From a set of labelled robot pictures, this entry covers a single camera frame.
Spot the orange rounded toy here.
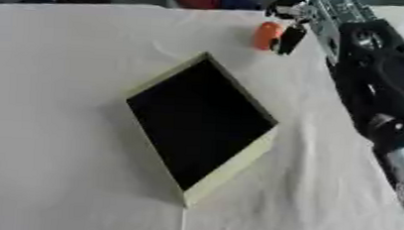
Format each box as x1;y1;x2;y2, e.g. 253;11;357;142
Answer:
252;20;287;53

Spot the tan cardboard box black inside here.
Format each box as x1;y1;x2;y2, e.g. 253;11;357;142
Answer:
117;47;285;214

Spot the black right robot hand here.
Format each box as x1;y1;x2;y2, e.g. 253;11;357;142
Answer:
261;0;316;58

